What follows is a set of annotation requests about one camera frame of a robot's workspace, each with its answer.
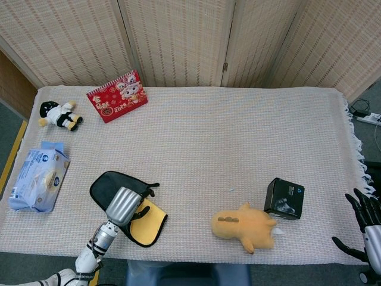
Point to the woven folding screen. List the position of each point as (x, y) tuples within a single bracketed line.
[(178, 38)]

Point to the orange dinosaur plush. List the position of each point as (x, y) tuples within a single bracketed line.
[(244, 226)]

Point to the metal screen hinge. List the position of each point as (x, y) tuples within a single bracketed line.
[(225, 66)]

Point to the brown wooden cabinet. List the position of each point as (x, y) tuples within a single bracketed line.
[(12, 86)]

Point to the white power strip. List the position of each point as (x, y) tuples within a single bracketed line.
[(369, 118)]

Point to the black and yellow cloth mat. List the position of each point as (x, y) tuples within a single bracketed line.
[(149, 226)]

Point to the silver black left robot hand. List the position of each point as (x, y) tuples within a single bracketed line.
[(122, 205)]

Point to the white woven tablecloth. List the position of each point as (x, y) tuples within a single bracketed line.
[(223, 134)]

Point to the blue white wet wipes pack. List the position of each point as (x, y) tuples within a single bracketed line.
[(35, 178)]

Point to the black and white plush doll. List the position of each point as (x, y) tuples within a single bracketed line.
[(56, 114)]

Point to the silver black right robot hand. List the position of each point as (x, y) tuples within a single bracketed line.
[(372, 241)]

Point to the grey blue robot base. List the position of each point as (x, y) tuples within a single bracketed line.
[(190, 274)]

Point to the red desk calendar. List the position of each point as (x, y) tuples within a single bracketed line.
[(119, 98)]

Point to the black cardboard box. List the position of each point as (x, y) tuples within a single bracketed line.
[(285, 199)]

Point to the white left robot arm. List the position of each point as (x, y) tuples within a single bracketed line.
[(89, 256)]

